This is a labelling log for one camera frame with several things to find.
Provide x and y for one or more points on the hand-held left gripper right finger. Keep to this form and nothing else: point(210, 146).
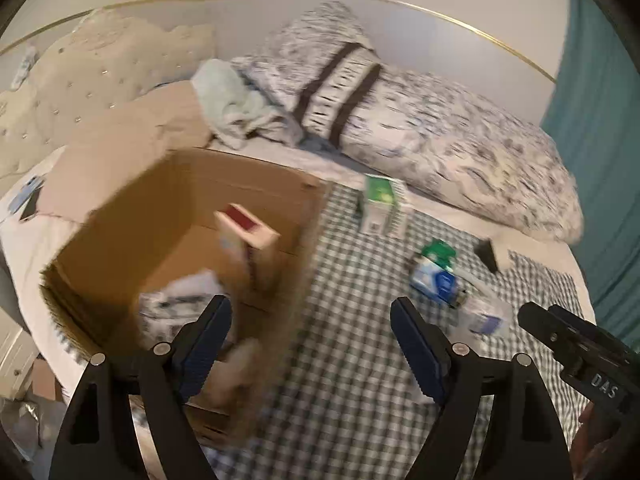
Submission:
point(420, 355)

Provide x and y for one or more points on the white bedside cabinet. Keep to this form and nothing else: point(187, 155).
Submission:
point(15, 355)

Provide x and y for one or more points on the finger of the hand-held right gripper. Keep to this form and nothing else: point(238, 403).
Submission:
point(575, 345)

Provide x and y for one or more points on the black white small box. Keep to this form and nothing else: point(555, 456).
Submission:
point(488, 256)

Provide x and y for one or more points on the floral patterned pillow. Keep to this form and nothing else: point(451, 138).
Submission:
point(425, 135)

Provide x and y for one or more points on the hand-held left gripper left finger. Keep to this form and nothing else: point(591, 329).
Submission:
point(205, 352)

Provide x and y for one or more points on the teal curtain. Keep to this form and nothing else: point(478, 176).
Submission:
point(595, 160)

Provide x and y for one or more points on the beige tufted headboard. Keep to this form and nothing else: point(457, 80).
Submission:
point(85, 70)

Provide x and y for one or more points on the blue white packet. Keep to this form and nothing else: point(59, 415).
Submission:
point(432, 282)

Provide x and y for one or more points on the green white checked cloth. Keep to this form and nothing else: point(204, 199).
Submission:
point(350, 310)

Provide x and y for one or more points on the green packet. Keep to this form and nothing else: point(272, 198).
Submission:
point(440, 252)

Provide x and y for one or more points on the person's right hand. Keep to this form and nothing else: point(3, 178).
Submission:
point(587, 445)

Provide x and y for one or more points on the green white medicine box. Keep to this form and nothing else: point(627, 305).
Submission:
point(382, 205)

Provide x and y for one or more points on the clear plastic jar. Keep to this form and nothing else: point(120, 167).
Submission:
point(482, 310)

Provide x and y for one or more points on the blue phone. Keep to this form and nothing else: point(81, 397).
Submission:
point(26, 194)

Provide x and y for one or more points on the pale green towel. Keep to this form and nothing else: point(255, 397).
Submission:
point(230, 100)

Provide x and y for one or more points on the brown cardboard box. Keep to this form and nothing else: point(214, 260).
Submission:
point(150, 200)

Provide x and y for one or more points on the crumpled white plastic bag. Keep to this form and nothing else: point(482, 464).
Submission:
point(172, 300)

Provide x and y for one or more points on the beige box with red end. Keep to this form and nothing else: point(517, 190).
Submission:
point(250, 250)

